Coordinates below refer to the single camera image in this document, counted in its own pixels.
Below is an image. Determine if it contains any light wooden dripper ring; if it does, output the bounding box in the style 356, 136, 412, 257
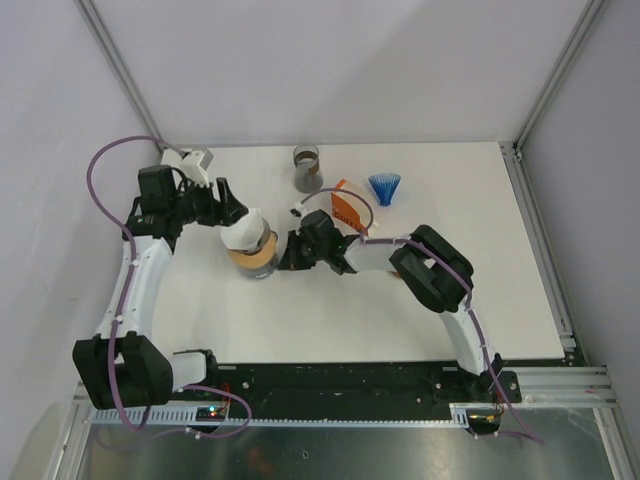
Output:
227, 233, 279, 271

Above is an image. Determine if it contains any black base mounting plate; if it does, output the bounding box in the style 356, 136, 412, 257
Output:
202, 361, 522, 419

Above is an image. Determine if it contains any clear glass dripper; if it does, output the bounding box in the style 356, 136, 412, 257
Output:
245, 218, 271, 254

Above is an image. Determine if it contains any orange coffee filter box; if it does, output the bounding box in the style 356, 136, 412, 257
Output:
330, 178, 376, 233

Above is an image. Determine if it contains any white paper coffee filter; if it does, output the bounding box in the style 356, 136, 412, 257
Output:
220, 208, 264, 252

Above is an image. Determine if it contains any blue glass dripper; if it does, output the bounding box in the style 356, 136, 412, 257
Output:
368, 173, 402, 207

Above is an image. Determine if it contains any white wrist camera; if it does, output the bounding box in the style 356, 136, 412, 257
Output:
178, 149, 213, 187
290, 200, 309, 218

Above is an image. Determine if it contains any white slotted cable duct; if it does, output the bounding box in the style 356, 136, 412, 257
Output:
89, 402, 471, 429

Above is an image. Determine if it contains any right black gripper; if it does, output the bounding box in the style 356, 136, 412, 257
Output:
279, 229, 329, 270

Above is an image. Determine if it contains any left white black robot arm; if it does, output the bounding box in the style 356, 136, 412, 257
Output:
72, 165, 249, 410

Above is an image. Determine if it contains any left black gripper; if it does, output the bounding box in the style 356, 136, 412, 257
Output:
169, 175, 247, 227

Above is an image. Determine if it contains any glass carafe with brown band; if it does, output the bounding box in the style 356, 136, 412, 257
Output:
293, 145, 324, 194

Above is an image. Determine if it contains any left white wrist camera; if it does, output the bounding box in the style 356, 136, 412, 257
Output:
178, 149, 213, 187

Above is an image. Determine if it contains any glass server pitcher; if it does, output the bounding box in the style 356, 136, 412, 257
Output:
236, 259, 277, 280

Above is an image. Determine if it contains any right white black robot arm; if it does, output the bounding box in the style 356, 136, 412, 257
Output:
278, 206, 501, 401

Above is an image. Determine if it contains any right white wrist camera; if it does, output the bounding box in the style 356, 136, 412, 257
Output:
290, 200, 309, 218

